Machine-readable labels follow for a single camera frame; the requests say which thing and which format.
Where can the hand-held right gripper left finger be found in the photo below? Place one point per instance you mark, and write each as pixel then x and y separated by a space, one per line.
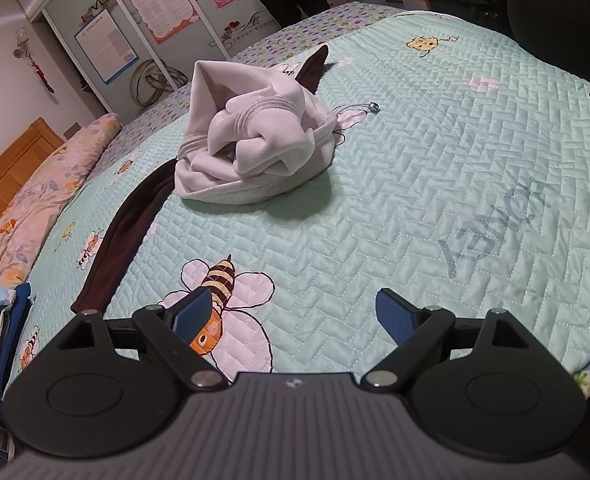
pixel 195 317

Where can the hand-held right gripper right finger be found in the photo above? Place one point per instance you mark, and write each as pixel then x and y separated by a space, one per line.
pixel 395 317

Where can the grey and maroon sweatshirt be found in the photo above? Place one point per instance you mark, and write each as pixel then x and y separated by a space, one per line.
pixel 255 125

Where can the stack of folded clothes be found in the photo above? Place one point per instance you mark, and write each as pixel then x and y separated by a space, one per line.
pixel 0 335

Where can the bee print quilted bedspread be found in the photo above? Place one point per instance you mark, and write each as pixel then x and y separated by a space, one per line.
pixel 400 185

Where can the pink floral pillow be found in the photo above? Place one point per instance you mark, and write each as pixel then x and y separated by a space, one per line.
pixel 40 185

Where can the wooden headboard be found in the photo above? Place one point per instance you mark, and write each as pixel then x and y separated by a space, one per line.
pixel 10 170

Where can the pale blue wardrobe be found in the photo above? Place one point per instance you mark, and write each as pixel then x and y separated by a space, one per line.
pixel 185 60

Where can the flower print bed sheet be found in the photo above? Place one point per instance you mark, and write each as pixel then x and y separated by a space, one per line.
pixel 255 45

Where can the blue framed poster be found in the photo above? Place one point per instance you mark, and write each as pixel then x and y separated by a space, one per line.
pixel 106 45

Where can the pink framed poster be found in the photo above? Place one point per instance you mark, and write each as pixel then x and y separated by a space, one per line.
pixel 162 5

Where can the wall socket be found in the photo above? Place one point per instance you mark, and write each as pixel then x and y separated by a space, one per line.
pixel 72 130

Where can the wall lamp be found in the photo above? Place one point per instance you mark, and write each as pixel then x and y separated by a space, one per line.
pixel 22 42

